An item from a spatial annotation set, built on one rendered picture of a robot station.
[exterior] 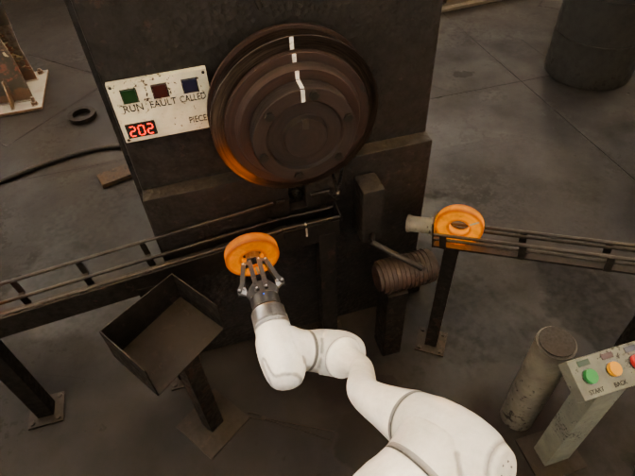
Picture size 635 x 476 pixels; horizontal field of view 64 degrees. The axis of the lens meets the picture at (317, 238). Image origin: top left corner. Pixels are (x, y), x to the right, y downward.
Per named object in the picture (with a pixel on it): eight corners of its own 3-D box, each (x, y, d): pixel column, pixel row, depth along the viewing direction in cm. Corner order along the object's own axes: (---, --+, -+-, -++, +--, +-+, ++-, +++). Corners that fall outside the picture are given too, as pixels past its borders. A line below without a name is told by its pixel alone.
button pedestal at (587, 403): (508, 442, 187) (559, 352, 142) (566, 423, 191) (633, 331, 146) (533, 486, 176) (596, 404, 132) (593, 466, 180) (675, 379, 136)
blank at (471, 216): (451, 243, 176) (449, 250, 174) (427, 212, 169) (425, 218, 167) (493, 231, 166) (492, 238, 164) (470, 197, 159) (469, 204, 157)
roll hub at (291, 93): (256, 178, 144) (242, 90, 124) (350, 159, 149) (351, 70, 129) (260, 191, 141) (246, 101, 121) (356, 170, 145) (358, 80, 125)
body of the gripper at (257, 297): (252, 322, 132) (246, 294, 138) (284, 314, 134) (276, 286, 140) (249, 306, 127) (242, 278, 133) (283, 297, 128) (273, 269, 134)
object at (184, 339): (164, 437, 193) (98, 331, 141) (214, 386, 207) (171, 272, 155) (200, 472, 184) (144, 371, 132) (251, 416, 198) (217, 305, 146)
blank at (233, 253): (216, 241, 139) (218, 250, 137) (271, 225, 140) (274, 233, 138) (231, 274, 151) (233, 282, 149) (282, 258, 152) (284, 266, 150)
